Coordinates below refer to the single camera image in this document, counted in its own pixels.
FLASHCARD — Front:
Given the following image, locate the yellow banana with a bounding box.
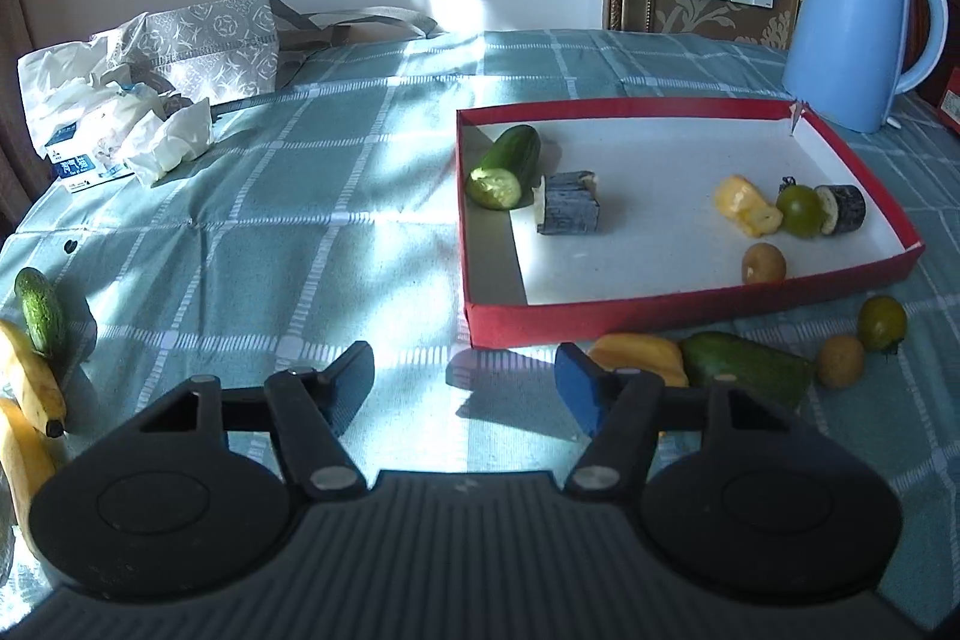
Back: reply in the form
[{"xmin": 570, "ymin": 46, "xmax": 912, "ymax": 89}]
[
  {"xmin": 2, "ymin": 320, "xmax": 67, "ymax": 438},
  {"xmin": 0, "ymin": 398, "xmax": 55, "ymax": 557}
]

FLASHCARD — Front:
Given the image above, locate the large cucumber half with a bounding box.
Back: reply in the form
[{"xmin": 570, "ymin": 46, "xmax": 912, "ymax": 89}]
[{"xmin": 679, "ymin": 331, "xmax": 815, "ymax": 409}]

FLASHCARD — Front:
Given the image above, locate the grey orange cylinder piece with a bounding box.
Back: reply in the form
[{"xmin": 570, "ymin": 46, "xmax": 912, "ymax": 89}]
[{"xmin": 532, "ymin": 170, "xmax": 601, "ymax": 236}]

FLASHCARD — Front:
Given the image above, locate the blue white tissue pack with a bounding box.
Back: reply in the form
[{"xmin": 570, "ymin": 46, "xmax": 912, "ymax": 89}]
[{"xmin": 46, "ymin": 117, "xmax": 132, "ymax": 193}]

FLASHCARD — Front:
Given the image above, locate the cucumber half in tray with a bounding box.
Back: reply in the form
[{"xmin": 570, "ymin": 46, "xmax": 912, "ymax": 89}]
[{"xmin": 466, "ymin": 125, "xmax": 542, "ymax": 211}]

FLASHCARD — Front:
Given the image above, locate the red cardboard box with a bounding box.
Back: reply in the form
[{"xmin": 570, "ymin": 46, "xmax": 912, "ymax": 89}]
[{"xmin": 937, "ymin": 67, "xmax": 960, "ymax": 133}]

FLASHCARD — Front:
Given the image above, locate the red shallow cardboard tray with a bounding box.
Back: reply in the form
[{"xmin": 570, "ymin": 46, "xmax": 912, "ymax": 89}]
[{"xmin": 455, "ymin": 97, "xmax": 924, "ymax": 349}]

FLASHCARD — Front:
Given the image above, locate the patterned curtain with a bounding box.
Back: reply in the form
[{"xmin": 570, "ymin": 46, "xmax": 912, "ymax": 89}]
[{"xmin": 0, "ymin": 0, "xmax": 52, "ymax": 239}]

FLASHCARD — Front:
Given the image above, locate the large yellow jackfruit piece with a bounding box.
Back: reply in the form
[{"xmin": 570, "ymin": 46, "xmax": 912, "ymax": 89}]
[{"xmin": 587, "ymin": 333, "xmax": 690, "ymax": 388}]

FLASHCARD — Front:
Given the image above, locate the grey patterned gift bag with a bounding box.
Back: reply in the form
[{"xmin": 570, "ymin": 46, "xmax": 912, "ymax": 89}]
[{"xmin": 107, "ymin": 0, "xmax": 441, "ymax": 106}]

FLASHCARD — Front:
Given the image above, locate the grey yellow layered block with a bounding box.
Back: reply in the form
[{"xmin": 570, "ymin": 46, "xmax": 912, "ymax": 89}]
[{"xmin": 814, "ymin": 185, "xmax": 866, "ymax": 236}]

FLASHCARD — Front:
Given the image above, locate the green tomato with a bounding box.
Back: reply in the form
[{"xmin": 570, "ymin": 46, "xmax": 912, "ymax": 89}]
[
  {"xmin": 776, "ymin": 177, "xmax": 825, "ymax": 239},
  {"xmin": 857, "ymin": 296, "xmax": 908, "ymax": 354}
]

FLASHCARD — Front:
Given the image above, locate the crumpled white plastic bag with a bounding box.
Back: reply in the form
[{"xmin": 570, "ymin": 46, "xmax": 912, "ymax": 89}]
[{"xmin": 18, "ymin": 23, "xmax": 213, "ymax": 187}]

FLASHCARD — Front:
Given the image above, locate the small whole cucumber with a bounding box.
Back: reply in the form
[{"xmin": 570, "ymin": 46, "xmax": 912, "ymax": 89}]
[{"xmin": 14, "ymin": 266, "xmax": 67, "ymax": 360}]

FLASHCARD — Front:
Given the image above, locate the wooden chair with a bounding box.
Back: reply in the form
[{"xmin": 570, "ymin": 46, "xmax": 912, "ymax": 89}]
[{"xmin": 903, "ymin": 0, "xmax": 960, "ymax": 107}]

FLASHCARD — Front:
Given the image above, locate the blue electric kettle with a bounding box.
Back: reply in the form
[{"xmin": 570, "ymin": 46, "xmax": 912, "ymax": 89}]
[{"xmin": 782, "ymin": 0, "xmax": 949, "ymax": 133}]

